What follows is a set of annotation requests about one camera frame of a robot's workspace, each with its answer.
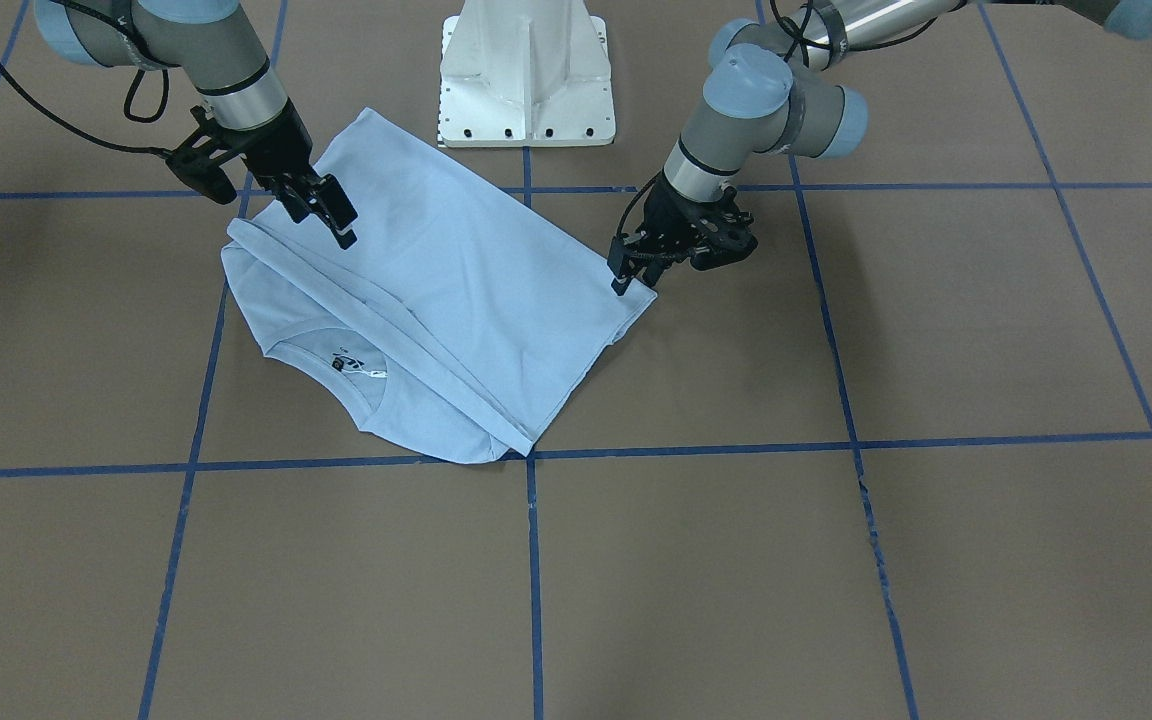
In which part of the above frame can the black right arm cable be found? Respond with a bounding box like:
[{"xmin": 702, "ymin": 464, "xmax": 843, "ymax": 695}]
[{"xmin": 0, "ymin": 0, "xmax": 177, "ymax": 156}]

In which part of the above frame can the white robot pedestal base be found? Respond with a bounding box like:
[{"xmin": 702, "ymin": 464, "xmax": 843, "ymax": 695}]
[{"xmin": 435, "ymin": 1, "xmax": 617, "ymax": 149}]

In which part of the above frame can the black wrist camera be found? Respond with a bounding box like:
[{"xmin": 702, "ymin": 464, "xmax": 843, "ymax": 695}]
[
  {"xmin": 165, "ymin": 105, "xmax": 248, "ymax": 205},
  {"xmin": 689, "ymin": 185, "xmax": 758, "ymax": 272}
]

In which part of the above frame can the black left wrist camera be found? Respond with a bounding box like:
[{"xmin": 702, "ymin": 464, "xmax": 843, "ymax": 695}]
[{"xmin": 689, "ymin": 185, "xmax": 758, "ymax": 272}]

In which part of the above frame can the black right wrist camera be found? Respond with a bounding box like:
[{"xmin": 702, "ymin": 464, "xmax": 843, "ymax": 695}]
[{"xmin": 165, "ymin": 105, "xmax": 248, "ymax": 205}]

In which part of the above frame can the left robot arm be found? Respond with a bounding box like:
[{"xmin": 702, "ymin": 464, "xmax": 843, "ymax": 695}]
[{"xmin": 607, "ymin": 1, "xmax": 963, "ymax": 295}]

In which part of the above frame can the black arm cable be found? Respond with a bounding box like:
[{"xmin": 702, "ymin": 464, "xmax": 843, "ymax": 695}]
[
  {"xmin": 0, "ymin": 0, "xmax": 177, "ymax": 156},
  {"xmin": 614, "ymin": 0, "xmax": 947, "ymax": 247}
]

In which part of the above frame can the white hang tag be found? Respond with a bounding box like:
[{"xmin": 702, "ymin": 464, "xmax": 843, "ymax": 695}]
[{"xmin": 338, "ymin": 364, "xmax": 388, "ymax": 379}]

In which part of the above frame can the light blue t-shirt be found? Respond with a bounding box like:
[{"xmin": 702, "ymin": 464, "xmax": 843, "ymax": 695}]
[{"xmin": 221, "ymin": 109, "xmax": 657, "ymax": 464}]

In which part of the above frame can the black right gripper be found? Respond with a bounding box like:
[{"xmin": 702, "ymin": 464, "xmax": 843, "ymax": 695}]
[{"xmin": 238, "ymin": 101, "xmax": 357, "ymax": 250}]

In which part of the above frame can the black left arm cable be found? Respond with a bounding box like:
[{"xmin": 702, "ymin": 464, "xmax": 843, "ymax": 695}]
[{"xmin": 614, "ymin": 0, "xmax": 947, "ymax": 247}]

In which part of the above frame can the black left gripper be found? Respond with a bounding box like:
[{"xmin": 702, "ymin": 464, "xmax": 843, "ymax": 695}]
[{"xmin": 608, "ymin": 179, "xmax": 698, "ymax": 297}]

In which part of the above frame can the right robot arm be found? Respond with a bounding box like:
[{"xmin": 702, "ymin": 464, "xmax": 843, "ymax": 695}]
[{"xmin": 35, "ymin": 1, "xmax": 357, "ymax": 249}]

